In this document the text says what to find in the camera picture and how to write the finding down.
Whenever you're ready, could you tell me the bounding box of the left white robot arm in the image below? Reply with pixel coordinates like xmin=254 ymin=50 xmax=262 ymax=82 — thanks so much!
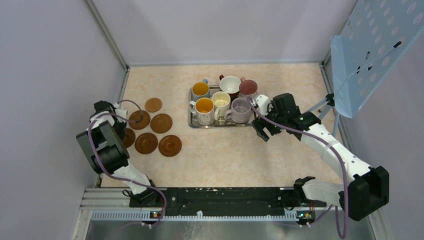
xmin=76 ymin=100 xmax=161 ymax=207

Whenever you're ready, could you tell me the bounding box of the red white-inside mug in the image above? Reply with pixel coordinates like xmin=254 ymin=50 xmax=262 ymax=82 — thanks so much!
xmin=219 ymin=75 xmax=242 ymax=100

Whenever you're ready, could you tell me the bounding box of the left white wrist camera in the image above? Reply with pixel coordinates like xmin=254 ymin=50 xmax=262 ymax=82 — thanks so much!
xmin=113 ymin=103 xmax=128 ymax=118

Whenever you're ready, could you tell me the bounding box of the cream white mug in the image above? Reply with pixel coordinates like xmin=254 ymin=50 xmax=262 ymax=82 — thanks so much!
xmin=211 ymin=91 xmax=231 ymax=121

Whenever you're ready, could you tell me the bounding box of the blue butterfly mug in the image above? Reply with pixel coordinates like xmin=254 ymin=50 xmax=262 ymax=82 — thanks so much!
xmin=191 ymin=79 xmax=210 ymax=101

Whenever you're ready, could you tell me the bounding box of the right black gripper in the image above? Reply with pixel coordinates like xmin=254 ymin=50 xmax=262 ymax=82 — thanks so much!
xmin=251 ymin=100 xmax=287 ymax=142

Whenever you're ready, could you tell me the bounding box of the silver metal tray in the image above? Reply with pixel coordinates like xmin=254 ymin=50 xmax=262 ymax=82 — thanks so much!
xmin=187 ymin=85 xmax=254 ymax=129

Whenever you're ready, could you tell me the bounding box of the pink ghost mug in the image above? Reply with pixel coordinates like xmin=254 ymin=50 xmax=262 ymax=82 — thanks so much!
xmin=239 ymin=77 xmax=258 ymax=100

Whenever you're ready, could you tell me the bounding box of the lilac ribbed mug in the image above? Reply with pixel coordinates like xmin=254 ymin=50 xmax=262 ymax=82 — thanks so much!
xmin=224 ymin=97 xmax=253 ymax=124

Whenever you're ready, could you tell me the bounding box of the white floral family mug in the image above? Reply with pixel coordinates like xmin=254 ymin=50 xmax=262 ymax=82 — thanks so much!
xmin=189 ymin=97 xmax=215 ymax=126

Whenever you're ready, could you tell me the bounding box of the light brown coaster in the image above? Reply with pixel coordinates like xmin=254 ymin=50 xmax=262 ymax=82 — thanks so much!
xmin=144 ymin=97 xmax=163 ymax=113

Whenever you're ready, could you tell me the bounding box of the blue perforated stand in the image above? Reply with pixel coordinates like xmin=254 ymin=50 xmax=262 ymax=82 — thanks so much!
xmin=321 ymin=0 xmax=424 ymax=129

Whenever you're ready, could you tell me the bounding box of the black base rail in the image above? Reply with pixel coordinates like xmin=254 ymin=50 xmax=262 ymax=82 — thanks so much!
xmin=122 ymin=187 xmax=326 ymax=218

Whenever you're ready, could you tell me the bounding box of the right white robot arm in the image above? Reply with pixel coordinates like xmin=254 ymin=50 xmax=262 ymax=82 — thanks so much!
xmin=247 ymin=93 xmax=390 ymax=221

